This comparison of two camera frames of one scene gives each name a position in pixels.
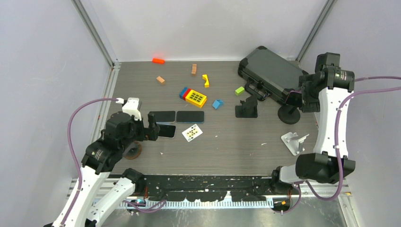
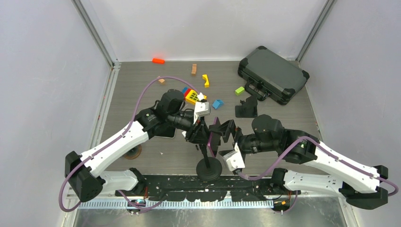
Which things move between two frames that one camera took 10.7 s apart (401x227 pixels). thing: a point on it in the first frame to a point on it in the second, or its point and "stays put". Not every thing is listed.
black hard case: [268, 74] stays put
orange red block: [158, 61] stays put
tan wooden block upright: [194, 69] stays put
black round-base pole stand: [289, 114] to [208, 169]
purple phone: [294, 98] to [214, 140]
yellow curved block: [206, 84] stays put
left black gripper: [145, 129] to [196, 131]
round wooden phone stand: [133, 151] stays put
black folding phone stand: [248, 109] stays put
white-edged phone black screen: [167, 131] stays put
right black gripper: [298, 99] to [233, 135]
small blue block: [217, 104] stays put
